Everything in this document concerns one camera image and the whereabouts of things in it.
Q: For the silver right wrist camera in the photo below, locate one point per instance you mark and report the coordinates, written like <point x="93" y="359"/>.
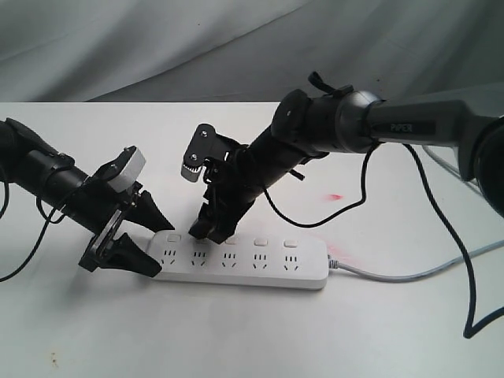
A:
<point x="191" y="168"/>

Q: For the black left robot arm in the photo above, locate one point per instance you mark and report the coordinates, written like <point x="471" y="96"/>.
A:
<point x="31" y="163"/>

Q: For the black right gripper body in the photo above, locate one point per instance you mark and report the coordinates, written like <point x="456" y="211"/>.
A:
<point x="227" y="195"/>

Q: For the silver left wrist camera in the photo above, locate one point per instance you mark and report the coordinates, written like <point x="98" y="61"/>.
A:
<point x="129" y="165"/>

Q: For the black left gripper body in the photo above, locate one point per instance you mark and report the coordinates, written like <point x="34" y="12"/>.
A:
<point x="92" y="203"/>

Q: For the grey backdrop cloth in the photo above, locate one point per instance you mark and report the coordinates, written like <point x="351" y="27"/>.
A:
<point x="226" y="51"/>

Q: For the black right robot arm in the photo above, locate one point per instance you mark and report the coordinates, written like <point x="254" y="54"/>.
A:
<point x="343" y="120"/>

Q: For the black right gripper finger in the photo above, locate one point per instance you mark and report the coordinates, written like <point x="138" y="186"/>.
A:
<point x="202" y="229"/>
<point x="221" y="232"/>

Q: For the white five-outlet power strip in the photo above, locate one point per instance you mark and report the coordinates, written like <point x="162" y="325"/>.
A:
<point x="287" y="261"/>

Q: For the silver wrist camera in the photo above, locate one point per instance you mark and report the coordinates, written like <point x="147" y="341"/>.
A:
<point x="191" y="168"/>
<point x="129" y="165"/>

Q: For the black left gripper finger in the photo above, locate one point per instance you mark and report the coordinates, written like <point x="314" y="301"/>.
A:
<point x="146" y="213"/>
<point x="127" y="256"/>

